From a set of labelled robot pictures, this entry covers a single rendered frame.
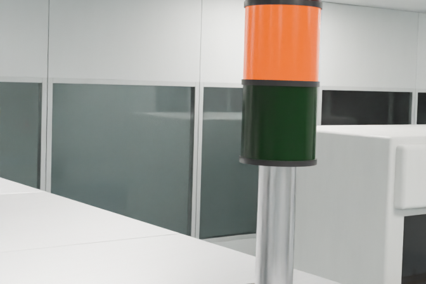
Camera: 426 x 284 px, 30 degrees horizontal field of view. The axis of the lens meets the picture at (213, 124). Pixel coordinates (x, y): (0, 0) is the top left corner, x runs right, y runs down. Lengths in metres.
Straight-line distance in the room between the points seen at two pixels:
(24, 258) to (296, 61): 0.30
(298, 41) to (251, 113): 0.05
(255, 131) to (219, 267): 0.18
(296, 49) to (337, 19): 6.38
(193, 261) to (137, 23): 5.04
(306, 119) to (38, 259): 0.28
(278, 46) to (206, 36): 5.50
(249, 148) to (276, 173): 0.02
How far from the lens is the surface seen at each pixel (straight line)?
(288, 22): 0.50
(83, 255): 0.69
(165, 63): 5.79
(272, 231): 0.51
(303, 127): 0.50
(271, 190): 0.51
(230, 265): 0.66
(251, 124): 0.50
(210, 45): 6.01
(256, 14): 0.50
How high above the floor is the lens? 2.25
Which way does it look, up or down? 3 degrees down
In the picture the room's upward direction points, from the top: 2 degrees clockwise
